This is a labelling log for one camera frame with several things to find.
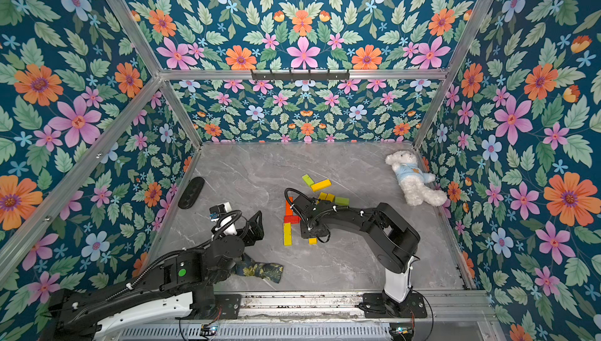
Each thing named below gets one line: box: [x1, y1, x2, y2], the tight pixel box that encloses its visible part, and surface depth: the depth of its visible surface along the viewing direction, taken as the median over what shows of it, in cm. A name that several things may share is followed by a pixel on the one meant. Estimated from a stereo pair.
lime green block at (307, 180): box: [302, 173, 315, 188], surface depth 107 cm
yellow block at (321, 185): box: [311, 179, 332, 193], surface depth 106 cm
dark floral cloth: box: [231, 253, 285, 284], surface depth 80 cm
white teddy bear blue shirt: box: [385, 150, 448, 207], surface depth 99 cm
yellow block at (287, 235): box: [283, 222, 293, 247], surface depth 90 cm
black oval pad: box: [178, 176, 206, 210], surface depth 100 cm
